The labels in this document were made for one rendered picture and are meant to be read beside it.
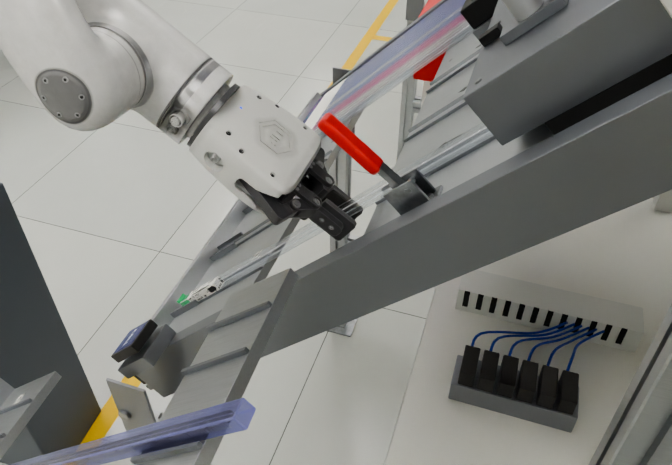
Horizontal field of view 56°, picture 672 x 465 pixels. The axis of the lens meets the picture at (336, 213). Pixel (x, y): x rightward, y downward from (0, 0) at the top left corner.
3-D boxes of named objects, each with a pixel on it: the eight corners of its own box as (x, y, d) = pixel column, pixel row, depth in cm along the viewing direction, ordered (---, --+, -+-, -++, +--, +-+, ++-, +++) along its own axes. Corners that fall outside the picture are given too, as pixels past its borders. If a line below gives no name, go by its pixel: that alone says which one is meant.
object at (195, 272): (171, 385, 79) (128, 349, 77) (337, 121, 127) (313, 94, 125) (176, 383, 79) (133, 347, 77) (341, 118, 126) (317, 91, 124)
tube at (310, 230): (184, 309, 81) (178, 303, 80) (190, 301, 82) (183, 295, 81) (524, 120, 49) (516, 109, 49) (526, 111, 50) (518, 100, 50)
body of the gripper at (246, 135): (193, 110, 54) (296, 191, 56) (244, 58, 61) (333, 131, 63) (161, 159, 59) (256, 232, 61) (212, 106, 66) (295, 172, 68)
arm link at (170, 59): (183, 80, 53) (224, 47, 61) (50, -26, 51) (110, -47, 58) (140, 145, 58) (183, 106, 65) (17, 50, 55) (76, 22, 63)
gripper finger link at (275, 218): (253, 217, 55) (304, 219, 59) (234, 146, 59) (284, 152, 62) (247, 224, 56) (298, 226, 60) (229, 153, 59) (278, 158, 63)
